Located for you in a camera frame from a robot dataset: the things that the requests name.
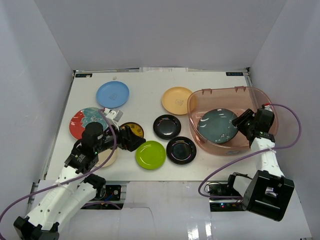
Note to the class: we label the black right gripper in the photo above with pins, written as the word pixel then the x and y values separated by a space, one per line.
pixel 239 122

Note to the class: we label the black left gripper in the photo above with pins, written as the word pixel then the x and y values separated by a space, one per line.
pixel 127 138

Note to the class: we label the dark teal blossom plate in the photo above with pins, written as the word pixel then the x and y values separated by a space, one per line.
pixel 216 126

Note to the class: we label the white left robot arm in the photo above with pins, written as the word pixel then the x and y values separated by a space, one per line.
pixel 76 184

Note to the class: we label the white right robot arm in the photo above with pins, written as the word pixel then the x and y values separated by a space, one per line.
pixel 268 192

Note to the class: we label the pink transparent plastic bin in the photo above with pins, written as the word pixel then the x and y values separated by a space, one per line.
pixel 237 99

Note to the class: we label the yellow patterned brown-rim plate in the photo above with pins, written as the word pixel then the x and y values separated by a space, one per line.
pixel 135 128

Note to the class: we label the lime green plate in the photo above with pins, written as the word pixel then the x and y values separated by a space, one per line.
pixel 151 155

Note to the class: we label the cream plate with flowers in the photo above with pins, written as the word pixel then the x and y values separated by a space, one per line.
pixel 102 156

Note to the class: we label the black glossy plate upper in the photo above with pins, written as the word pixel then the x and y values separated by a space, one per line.
pixel 167 127

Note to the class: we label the black glossy plate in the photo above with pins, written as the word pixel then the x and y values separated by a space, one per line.
pixel 181 150
pixel 167 127

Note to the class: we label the black glossy plate lower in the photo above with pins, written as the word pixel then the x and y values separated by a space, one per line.
pixel 181 150

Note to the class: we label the light blue plastic plate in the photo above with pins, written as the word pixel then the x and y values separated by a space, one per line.
pixel 112 94

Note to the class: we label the right black corner label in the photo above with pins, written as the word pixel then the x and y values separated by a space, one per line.
pixel 234 74

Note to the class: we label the black corner label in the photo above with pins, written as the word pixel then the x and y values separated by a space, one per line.
pixel 83 75
pixel 234 74

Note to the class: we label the red teal floral plate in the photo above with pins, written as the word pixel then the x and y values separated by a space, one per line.
pixel 82 118

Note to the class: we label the orange plastic plate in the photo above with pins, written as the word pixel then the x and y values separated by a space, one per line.
pixel 175 100

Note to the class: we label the white papers at back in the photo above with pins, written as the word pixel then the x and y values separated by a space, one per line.
pixel 163 69

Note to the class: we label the left black corner label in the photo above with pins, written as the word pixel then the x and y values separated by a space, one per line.
pixel 83 75

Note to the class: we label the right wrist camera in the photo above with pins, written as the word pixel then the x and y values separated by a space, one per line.
pixel 267 106

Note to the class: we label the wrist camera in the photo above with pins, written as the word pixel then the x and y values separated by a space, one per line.
pixel 267 106
pixel 113 115

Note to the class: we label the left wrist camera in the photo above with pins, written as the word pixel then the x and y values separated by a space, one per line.
pixel 113 115

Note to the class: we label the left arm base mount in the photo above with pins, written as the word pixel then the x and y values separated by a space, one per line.
pixel 112 199

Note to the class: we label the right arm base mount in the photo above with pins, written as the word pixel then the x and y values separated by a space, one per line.
pixel 224 199

